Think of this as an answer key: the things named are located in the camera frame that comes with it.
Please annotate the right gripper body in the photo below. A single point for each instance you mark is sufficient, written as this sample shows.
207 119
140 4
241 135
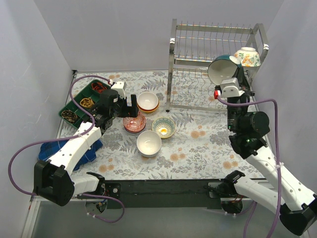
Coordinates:
242 81

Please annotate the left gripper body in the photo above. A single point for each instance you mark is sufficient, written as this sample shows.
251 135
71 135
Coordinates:
126 110

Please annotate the blue zigzag red-inside bowl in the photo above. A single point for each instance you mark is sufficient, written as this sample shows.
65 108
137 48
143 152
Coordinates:
135 124

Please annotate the orange bowl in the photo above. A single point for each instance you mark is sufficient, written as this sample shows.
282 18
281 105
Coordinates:
147 101

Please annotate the teal and white bowl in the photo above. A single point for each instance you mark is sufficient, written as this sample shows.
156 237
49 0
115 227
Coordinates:
222 68

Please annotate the yellow bowl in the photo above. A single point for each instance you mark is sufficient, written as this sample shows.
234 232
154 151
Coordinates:
148 111

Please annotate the cream bowl with teal stripes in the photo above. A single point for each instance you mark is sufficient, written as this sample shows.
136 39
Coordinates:
164 127

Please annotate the white ribbed bowl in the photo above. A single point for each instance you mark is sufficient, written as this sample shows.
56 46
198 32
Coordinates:
148 140
149 153

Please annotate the red and white floral bowl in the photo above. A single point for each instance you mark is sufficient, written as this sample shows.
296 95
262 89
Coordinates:
134 132

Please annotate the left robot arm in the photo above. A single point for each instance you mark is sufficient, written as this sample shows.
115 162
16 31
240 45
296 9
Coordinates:
53 178

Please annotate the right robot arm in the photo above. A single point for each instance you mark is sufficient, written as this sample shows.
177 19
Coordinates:
294 205

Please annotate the steel two-tier dish rack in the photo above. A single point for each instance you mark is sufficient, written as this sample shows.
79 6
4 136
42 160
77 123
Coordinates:
192 48

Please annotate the white leaf-pattern bowl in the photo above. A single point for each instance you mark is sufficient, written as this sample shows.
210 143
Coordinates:
248 57

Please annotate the green compartment tray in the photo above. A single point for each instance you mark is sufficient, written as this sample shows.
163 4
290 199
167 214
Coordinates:
71 113

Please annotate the floral table mat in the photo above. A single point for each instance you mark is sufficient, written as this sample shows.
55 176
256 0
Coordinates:
199 148

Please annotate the blue plaid cloth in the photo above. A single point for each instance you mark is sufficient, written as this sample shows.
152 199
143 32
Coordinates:
50 148

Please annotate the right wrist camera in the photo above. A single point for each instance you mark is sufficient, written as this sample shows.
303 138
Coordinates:
228 88

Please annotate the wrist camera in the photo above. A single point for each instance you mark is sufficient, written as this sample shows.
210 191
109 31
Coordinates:
120 87
228 88

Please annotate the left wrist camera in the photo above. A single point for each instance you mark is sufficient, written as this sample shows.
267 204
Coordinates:
120 87

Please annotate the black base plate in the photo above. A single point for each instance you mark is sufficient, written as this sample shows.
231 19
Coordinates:
170 193

